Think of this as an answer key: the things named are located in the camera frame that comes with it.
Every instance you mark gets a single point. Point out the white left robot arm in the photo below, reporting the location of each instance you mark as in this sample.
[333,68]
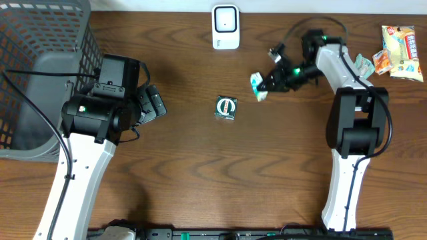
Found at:
[92,123]

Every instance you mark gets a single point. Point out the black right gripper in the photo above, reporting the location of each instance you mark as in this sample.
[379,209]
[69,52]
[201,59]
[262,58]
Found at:
[279,82]

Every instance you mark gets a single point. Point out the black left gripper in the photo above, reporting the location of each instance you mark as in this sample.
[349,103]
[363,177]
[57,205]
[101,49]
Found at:
[152,100]

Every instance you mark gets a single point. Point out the white barcode scanner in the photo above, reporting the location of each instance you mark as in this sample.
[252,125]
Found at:
[225,27]

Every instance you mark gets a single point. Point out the orange Kleenex tissue pack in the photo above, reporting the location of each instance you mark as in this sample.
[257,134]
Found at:
[382,62]

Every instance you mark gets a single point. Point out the dark green Zam-Buk tin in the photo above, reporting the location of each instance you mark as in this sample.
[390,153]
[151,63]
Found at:
[226,107]

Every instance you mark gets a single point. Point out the yellow snack chip bag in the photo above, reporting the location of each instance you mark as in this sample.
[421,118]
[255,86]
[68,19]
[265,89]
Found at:
[400,41]

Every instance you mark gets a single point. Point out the teal wet wipes pack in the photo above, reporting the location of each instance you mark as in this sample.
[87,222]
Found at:
[364,65]

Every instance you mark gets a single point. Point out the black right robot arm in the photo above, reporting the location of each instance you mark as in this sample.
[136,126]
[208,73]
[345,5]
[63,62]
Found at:
[359,125]

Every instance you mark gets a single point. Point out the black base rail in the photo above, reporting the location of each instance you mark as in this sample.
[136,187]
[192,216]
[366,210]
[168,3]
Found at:
[122,229]

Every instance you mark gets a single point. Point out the grey plastic mesh basket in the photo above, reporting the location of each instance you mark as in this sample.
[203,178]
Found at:
[49,53]

